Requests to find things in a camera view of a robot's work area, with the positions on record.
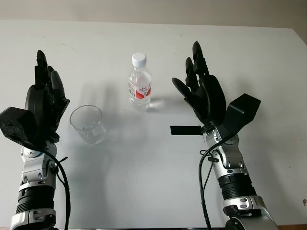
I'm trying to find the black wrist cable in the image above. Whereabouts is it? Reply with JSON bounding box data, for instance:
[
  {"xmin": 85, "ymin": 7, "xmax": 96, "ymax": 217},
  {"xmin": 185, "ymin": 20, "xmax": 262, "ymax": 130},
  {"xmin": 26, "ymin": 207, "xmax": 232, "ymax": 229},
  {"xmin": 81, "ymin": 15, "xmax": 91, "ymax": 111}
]
[
  {"xmin": 45, "ymin": 148, "xmax": 71, "ymax": 230},
  {"xmin": 198, "ymin": 133, "xmax": 237, "ymax": 230}
]

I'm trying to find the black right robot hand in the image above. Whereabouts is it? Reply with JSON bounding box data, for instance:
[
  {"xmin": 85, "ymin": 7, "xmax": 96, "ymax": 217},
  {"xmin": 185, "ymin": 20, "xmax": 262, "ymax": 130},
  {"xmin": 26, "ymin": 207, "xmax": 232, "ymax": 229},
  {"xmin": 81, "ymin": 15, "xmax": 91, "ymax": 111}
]
[{"xmin": 172, "ymin": 41, "xmax": 227, "ymax": 128}]

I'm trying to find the clear glass cup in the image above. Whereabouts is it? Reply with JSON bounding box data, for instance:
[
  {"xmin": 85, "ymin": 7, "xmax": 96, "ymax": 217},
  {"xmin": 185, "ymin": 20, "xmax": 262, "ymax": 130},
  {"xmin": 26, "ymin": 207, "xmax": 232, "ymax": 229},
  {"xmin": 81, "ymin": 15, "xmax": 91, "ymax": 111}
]
[{"xmin": 69, "ymin": 104, "xmax": 107, "ymax": 145}]

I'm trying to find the black tape strip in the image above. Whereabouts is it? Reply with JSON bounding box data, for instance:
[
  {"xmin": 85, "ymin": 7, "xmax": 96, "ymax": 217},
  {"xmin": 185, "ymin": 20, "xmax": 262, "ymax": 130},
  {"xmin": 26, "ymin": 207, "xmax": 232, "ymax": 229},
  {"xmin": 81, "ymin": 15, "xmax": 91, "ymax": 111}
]
[{"xmin": 170, "ymin": 125, "xmax": 202, "ymax": 137}]

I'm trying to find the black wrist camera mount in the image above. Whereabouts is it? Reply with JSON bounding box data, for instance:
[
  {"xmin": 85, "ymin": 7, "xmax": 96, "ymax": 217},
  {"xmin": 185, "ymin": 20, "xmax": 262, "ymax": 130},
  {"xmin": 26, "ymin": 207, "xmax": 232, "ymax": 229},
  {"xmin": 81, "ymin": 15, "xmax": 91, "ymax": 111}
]
[
  {"xmin": 216, "ymin": 93, "xmax": 261, "ymax": 140},
  {"xmin": 0, "ymin": 107, "xmax": 48, "ymax": 150}
]

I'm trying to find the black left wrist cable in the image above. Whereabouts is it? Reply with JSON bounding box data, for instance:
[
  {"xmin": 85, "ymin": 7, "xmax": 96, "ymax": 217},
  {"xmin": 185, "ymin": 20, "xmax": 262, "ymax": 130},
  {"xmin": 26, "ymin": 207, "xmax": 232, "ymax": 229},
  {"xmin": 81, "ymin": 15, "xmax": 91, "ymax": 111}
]
[{"xmin": 45, "ymin": 148, "xmax": 71, "ymax": 230}]

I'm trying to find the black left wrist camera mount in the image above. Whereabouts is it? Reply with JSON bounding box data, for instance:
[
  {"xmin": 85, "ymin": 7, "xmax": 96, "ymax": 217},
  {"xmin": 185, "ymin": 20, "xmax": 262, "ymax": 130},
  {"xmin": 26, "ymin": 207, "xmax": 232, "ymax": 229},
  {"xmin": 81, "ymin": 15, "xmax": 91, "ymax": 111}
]
[{"xmin": 0, "ymin": 107, "xmax": 48, "ymax": 150}]

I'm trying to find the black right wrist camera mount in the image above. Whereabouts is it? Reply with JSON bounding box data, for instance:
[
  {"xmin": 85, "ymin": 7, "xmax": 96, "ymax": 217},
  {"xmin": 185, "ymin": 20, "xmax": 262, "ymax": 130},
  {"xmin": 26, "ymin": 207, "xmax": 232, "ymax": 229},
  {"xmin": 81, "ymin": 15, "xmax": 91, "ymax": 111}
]
[{"xmin": 216, "ymin": 93, "xmax": 261, "ymax": 140}]

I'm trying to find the clear plastic water bottle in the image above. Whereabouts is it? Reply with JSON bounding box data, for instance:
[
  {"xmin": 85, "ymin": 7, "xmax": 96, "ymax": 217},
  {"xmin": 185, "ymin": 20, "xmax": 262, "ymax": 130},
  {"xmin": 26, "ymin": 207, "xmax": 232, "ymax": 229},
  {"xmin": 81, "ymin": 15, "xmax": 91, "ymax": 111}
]
[{"xmin": 128, "ymin": 52, "xmax": 153, "ymax": 113}]

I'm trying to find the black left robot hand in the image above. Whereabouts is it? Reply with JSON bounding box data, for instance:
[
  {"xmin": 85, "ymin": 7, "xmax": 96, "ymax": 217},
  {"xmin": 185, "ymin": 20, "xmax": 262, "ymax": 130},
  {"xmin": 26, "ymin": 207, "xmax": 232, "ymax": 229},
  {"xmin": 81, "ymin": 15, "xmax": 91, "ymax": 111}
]
[{"xmin": 24, "ymin": 49, "xmax": 71, "ymax": 145}]

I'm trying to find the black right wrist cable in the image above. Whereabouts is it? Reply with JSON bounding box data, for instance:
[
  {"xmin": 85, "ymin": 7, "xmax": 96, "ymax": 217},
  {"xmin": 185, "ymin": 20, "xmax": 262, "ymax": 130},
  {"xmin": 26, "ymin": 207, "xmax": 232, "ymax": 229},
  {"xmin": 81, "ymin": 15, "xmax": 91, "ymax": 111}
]
[{"xmin": 198, "ymin": 133, "xmax": 237, "ymax": 230}]

